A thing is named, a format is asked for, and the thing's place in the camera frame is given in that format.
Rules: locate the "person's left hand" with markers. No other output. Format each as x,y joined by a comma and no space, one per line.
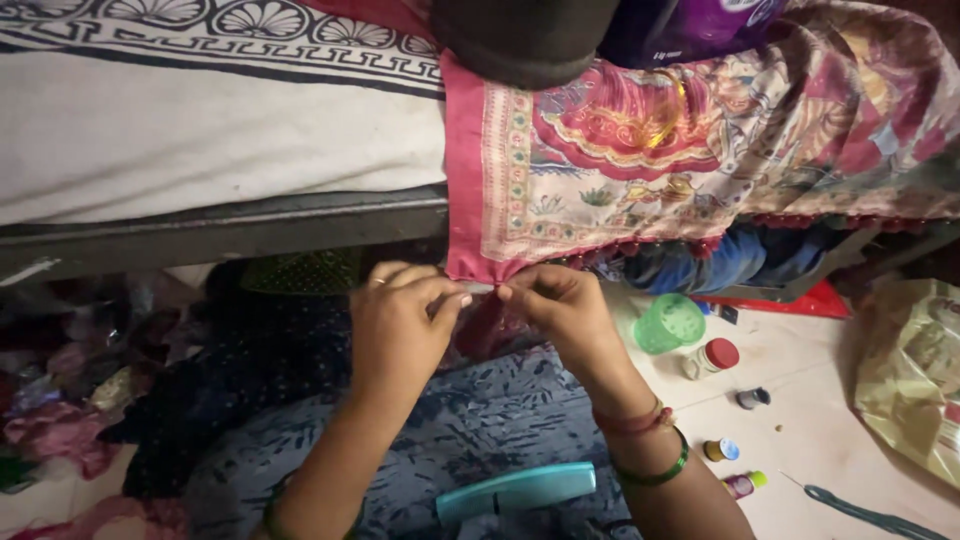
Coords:
394,337

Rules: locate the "person's right hand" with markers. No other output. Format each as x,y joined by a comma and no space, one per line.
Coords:
566,319

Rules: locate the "pink printed saree cloth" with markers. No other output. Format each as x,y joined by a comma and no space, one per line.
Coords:
675,150

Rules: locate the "green plastic cup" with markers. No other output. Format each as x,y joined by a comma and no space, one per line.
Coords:
669,324

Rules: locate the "green dotted cloth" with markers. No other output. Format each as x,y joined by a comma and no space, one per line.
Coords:
304,271

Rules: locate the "blue-grey leaf-print garment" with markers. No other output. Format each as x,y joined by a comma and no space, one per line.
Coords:
465,427

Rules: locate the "dark blue dotted cloth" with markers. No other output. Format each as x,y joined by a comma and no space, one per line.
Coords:
247,360

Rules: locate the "white bottle with red cap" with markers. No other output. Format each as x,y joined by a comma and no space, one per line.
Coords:
711,358

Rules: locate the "blue cloth bundle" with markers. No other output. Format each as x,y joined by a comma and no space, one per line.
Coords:
720,262

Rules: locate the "green glass bangle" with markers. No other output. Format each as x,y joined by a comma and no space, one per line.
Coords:
652,469

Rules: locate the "small grey bottle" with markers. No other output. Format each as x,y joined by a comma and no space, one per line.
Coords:
752,397

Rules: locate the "small yellow bottle blue cap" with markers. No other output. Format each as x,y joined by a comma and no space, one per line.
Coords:
721,450

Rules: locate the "golden bangle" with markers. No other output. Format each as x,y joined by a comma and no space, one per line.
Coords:
666,112

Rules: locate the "pink bottle with green cap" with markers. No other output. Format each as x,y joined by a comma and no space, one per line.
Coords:
744,484

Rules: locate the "black cylindrical bolster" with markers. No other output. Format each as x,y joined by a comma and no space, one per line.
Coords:
517,37

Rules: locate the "white black-patterned bedsheet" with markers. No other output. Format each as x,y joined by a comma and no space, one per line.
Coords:
210,112

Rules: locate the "purple plastic packet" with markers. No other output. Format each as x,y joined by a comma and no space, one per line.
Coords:
682,26

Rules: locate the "heap of mixed cloth scraps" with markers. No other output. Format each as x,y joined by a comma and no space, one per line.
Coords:
67,375

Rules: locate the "crumpled translucent plastic bag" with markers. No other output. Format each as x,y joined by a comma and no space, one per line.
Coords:
911,375

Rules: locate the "dark metal bed frame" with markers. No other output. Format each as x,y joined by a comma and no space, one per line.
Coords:
225,229

